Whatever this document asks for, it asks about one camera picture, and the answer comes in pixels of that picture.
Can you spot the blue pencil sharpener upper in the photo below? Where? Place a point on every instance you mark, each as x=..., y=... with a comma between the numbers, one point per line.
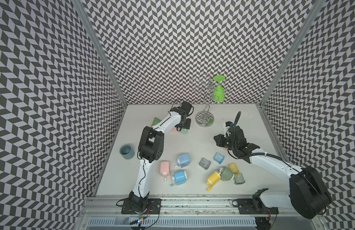
x=183, y=160

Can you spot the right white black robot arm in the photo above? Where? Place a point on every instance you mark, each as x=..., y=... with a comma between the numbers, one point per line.
x=306, y=192

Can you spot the green plastic wine glass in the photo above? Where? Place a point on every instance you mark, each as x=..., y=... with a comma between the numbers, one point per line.
x=218, y=93

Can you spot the teal ceramic cup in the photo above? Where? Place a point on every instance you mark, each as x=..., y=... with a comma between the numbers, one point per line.
x=127, y=152

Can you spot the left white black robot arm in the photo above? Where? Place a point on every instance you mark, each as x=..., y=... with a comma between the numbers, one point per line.
x=151, y=147

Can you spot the metal wire cup rack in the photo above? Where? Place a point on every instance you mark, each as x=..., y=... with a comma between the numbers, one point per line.
x=205, y=85

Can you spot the clear blue tray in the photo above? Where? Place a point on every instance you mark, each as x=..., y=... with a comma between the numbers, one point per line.
x=219, y=158

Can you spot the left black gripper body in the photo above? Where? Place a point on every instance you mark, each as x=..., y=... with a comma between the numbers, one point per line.
x=185, y=123

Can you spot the clear yellow tray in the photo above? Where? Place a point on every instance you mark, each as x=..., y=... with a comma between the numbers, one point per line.
x=233, y=167

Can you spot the green snack bag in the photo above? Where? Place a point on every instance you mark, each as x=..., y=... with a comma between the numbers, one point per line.
x=155, y=121

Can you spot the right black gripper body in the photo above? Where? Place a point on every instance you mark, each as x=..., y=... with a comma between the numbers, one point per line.
x=225, y=142

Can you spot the sage green pencil sharpener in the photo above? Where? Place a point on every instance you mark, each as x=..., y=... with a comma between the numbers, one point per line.
x=226, y=174

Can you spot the blue pencil sharpener lower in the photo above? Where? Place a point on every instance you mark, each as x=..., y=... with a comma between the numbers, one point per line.
x=179, y=178

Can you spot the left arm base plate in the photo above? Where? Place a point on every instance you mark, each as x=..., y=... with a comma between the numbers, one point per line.
x=153, y=206

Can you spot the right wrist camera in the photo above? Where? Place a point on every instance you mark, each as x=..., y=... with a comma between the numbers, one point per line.
x=229, y=124

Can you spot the clear grey tray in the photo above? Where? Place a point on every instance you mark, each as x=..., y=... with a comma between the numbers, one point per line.
x=205, y=163

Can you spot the aluminium front rail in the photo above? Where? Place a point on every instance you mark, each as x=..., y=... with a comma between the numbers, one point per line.
x=197, y=205

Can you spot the yellow pencil sharpener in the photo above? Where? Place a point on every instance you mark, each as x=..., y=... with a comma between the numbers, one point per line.
x=214, y=178

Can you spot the blue pencil sharpener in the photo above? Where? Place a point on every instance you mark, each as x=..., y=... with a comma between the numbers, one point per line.
x=183, y=160
x=179, y=178

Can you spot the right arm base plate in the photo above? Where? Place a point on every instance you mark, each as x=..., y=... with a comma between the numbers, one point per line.
x=254, y=206

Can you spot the mint green pencil sharpener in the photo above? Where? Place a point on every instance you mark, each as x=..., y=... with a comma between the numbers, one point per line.
x=184, y=131

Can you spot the clear dark green tray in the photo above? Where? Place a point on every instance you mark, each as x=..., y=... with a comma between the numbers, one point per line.
x=238, y=179

